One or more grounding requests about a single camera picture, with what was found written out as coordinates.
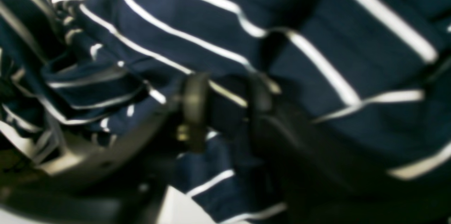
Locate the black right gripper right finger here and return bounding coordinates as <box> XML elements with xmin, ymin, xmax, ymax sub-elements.
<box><xmin>248</xmin><ymin>74</ymin><xmax>450</xmax><ymax>224</ymax></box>

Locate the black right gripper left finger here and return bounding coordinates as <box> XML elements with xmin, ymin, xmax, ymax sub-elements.
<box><xmin>1</xmin><ymin>73</ymin><xmax>211</xmax><ymax>224</ymax></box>

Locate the navy white-striped t-shirt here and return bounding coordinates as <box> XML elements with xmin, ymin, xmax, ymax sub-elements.
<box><xmin>1</xmin><ymin>0</ymin><xmax>450</xmax><ymax>224</ymax></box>

